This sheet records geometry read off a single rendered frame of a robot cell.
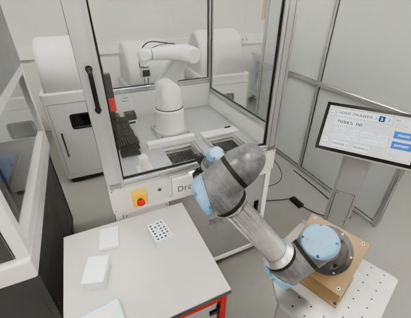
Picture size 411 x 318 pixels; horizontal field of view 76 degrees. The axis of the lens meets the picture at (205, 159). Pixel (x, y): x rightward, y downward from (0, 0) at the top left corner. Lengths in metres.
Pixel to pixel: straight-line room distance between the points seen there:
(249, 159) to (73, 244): 1.01
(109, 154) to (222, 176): 0.69
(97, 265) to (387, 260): 2.15
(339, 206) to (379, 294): 0.90
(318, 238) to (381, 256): 1.69
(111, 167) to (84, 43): 0.54
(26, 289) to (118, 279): 0.44
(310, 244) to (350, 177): 1.08
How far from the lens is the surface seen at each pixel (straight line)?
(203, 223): 1.78
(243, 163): 0.72
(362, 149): 1.80
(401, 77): 2.45
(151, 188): 1.44
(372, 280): 1.40
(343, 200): 2.10
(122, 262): 1.31
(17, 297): 1.56
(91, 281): 1.23
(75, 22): 1.12
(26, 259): 1.29
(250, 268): 2.20
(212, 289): 1.19
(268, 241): 0.89
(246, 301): 2.05
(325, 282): 1.19
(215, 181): 0.73
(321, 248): 0.97
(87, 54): 1.14
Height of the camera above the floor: 1.77
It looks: 32 degrees down
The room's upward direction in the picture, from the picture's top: straight up
